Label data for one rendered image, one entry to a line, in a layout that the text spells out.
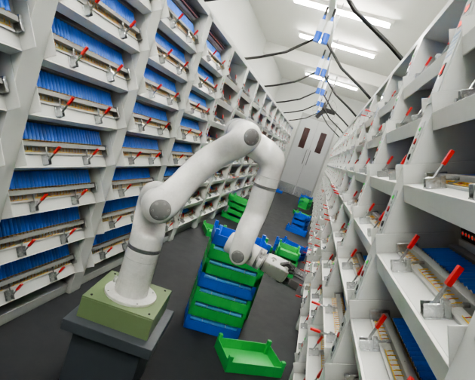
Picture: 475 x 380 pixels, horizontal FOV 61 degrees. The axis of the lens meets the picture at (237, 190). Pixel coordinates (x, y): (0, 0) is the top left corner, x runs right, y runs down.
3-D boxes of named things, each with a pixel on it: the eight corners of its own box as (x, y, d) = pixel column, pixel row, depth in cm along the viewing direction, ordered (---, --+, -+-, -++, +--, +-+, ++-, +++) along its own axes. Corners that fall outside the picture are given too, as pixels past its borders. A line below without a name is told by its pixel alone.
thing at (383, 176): (396, 198, 112) (395, 149, 112) (369, 186, 172) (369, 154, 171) (476, 195, 108) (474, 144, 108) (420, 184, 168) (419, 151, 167)
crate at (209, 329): (182, 327, 210) (187, 313, 209) (185, 309, 230) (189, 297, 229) (237, 341, 214) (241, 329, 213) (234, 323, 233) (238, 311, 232)
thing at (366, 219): (372, 261, 115) (369, 213, 114) (353, 228, 174) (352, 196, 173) (448, 260, 111) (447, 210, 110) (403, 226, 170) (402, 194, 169)
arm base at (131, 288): (93, 292, 140) (106, 243, 137) (121, 277, 159) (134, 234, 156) (140, 314, 136) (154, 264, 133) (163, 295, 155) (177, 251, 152)
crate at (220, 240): (211, 243, 204) (216, 228, 203) (211, 232, 224) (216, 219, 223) (266, 259, 207) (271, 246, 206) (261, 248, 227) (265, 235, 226)
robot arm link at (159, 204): (154, 220, 148) (157, 235, 133) (132, 196, 144) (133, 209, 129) (257, 136, 152) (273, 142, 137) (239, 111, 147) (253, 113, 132)
